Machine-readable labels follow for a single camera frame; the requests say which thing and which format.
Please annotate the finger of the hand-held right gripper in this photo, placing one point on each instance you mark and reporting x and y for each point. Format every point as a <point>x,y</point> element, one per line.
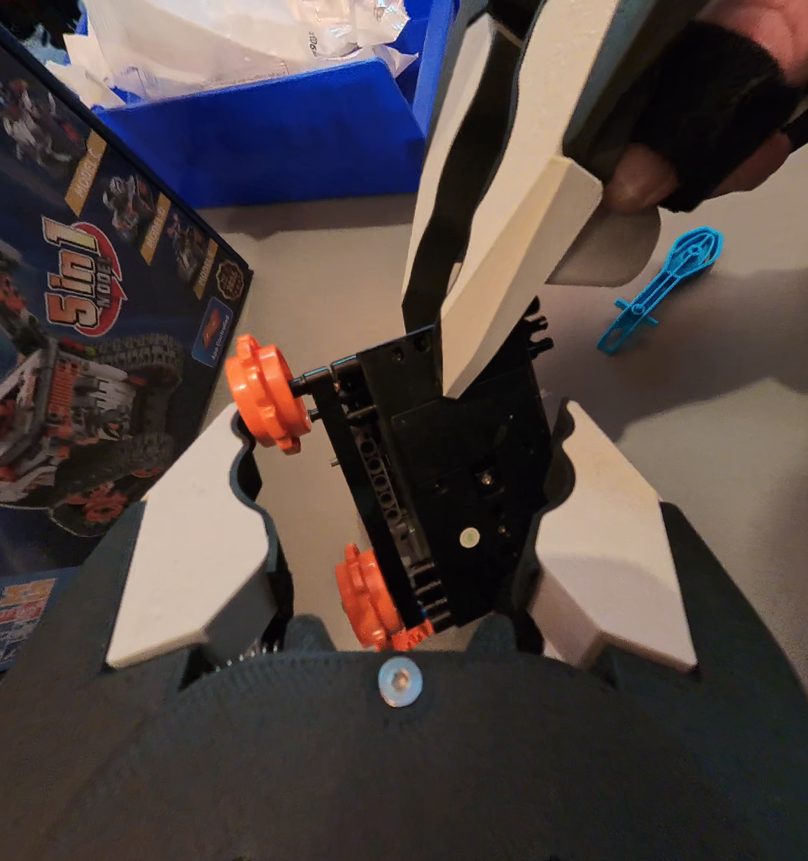
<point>437,168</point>
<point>531,235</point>

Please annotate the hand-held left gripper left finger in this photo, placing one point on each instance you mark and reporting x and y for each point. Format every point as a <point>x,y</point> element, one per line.
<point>195,551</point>

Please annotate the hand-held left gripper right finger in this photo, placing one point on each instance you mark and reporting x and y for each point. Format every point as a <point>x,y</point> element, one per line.
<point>612,558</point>

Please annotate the orange sprocket wheel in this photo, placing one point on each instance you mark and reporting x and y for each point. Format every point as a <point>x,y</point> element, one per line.
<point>367,598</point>
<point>262,390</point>

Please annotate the grey building-block robot model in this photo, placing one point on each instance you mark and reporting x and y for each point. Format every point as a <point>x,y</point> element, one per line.
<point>457,471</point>

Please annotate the person's right hand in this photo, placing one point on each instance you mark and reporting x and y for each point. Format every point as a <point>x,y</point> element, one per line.
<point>794,33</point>

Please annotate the blue plastic separator tool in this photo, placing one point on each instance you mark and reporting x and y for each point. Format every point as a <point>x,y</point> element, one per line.
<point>673,269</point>

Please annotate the blue plastic bin with bags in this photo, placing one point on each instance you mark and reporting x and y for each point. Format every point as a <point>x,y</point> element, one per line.
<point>276,148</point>

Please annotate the clear plastic parts bags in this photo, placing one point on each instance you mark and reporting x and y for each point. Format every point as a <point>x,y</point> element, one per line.
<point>208,47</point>

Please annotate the dark blue robot kit box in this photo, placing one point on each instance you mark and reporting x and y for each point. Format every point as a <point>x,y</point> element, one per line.
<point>74,303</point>

